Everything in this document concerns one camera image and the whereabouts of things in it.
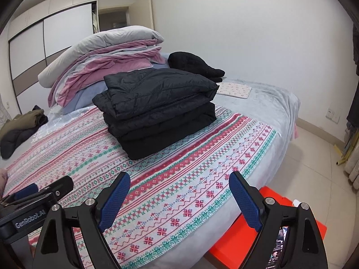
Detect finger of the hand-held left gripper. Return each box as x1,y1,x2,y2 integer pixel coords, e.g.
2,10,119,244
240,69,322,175
38,176,74,202
11,183,39,204

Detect white sliding door wardrobe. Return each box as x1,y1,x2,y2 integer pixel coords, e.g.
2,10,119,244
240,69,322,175
7,0,99,115

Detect dark hanging clothes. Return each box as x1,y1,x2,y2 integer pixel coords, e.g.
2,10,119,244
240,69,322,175
346,25,359,135

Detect yellow stand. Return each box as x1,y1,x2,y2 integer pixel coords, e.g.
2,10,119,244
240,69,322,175
335,143,351,167

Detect phone with lit screen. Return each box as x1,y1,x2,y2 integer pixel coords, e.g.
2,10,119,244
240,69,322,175
269,226,289,269

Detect grey quilt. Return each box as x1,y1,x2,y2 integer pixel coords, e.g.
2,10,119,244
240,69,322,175
38,26,165,89

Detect stack of folded clothes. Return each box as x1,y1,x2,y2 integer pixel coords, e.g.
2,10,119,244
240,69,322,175
48,39,169,108

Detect white floral folded cloth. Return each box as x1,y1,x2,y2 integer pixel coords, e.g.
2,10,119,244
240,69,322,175
216,82,252,99

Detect black quilted jacket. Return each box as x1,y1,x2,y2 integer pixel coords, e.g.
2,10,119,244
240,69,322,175
92,68,220,161

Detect blue blanket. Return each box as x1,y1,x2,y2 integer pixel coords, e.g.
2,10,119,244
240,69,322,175
60,52,171,115

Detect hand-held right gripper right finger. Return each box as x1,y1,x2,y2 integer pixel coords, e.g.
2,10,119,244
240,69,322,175
228,171,328,269

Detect cream door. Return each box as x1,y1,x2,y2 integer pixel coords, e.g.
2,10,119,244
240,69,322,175
130,0,154,31

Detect person's left hand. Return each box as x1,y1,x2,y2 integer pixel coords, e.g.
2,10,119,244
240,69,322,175
0,168,9,200

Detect red green patterned blanket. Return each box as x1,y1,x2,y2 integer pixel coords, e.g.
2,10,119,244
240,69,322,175
6,104,281,269

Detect olive and black jacket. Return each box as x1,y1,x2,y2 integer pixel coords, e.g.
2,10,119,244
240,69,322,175
0,105,49,160

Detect cream fabric bundle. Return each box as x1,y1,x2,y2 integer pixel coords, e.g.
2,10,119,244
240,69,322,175
344,134,359,194

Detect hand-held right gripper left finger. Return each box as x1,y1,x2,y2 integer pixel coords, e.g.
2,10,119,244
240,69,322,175
32,172,131,269

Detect white lace cloth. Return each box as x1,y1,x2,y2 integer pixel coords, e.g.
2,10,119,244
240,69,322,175
29,109,93,143

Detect black fleece garment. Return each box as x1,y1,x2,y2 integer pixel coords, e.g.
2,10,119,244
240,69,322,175
167,51,225,84

